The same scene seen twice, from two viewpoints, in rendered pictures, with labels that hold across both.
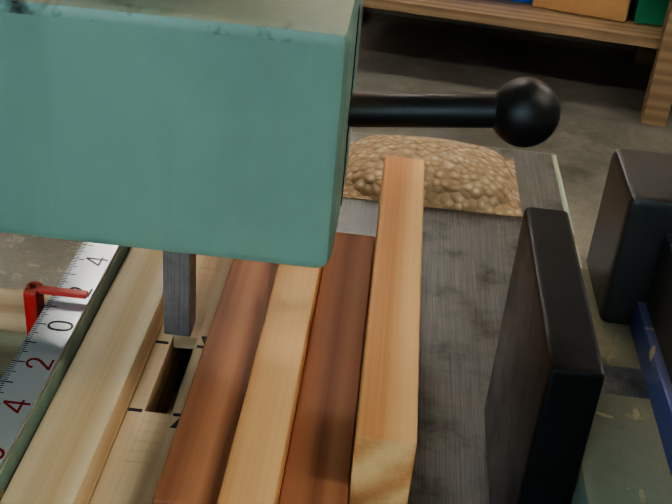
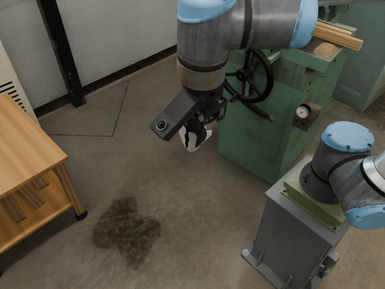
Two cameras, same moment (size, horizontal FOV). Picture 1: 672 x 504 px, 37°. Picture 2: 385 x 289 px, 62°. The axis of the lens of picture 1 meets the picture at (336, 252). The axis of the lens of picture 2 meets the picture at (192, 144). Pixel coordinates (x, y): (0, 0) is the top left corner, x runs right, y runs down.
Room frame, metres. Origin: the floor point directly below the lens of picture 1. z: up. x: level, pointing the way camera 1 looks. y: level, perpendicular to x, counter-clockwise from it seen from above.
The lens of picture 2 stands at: (0.82, -1.37, 1.61)
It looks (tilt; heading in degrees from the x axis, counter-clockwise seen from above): 46 degrees down; 128
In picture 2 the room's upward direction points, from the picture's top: straight up
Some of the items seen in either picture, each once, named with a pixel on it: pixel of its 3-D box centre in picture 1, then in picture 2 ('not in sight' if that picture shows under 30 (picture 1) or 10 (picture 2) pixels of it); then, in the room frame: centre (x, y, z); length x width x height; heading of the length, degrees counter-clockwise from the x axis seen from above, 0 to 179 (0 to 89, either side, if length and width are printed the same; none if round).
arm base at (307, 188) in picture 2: not in sight; (329, 175); (0.76, -0.48, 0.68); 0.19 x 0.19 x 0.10
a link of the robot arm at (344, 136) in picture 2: not in sight; (342, 152); (0.77, -0.49, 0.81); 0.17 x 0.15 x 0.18; 133
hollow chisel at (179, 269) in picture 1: (179, 265); not in sight; (0.27, 0.05, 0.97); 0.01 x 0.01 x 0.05; 88
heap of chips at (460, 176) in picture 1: (429, 162); (326, 47); (0.50, -0.05, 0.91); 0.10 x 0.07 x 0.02; 88
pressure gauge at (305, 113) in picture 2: not in sight; (303, 112); (0.52, -0.17, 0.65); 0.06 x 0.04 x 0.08; 178
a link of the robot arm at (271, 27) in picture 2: not in sight; (272, 17); (0.60, -0.87, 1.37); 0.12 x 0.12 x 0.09; 43
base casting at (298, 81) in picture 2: not in sight; (291, 43); (0.28, 0.17, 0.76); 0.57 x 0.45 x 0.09; 88
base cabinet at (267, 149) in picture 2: not in sight; (277, 104); (0.28, 0.17, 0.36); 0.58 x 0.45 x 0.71; 88
